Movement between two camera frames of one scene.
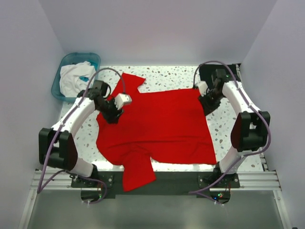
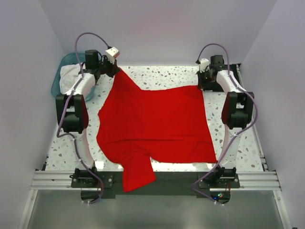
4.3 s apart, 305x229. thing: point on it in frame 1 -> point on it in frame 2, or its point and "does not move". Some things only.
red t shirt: (167, 127) does not move
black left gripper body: (112, 113) -> (113, 69)
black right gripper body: (209, 103) -> (203, 81)
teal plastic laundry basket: (73, 58) does not move
